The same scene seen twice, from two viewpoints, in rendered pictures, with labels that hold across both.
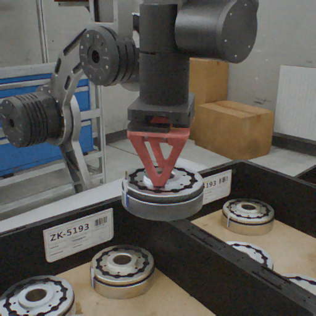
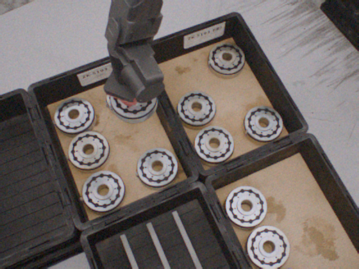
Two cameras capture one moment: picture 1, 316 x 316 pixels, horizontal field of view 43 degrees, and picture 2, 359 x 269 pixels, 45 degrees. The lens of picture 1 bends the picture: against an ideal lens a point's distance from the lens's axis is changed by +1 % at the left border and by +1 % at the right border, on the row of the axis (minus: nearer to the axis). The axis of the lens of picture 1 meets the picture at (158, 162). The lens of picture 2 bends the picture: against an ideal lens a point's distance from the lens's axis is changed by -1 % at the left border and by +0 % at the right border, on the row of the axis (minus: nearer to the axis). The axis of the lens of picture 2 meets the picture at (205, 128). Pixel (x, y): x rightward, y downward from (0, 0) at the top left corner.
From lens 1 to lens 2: 70 cm
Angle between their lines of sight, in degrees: 46
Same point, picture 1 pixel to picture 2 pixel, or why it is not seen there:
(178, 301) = (152, 125)
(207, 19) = (132, 88)
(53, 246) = (84, 80)
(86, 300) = (102, 114)
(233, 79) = not seen: outside the picture
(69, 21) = not seen: outside the picture
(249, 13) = (156, 86)
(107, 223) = not seen: hidden behind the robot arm
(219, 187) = (213, 33)
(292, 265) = (232, 111)
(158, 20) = (115, 61)
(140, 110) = (109, 91)
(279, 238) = (238, 84)
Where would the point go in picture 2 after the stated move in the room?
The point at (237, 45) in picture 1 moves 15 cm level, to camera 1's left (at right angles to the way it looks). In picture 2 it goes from (150, 96) to (69, 79)
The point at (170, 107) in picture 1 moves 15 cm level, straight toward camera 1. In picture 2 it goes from (126, 89) to (101, 159)
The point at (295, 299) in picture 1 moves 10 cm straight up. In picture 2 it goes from (190, 164) to (191, 148)
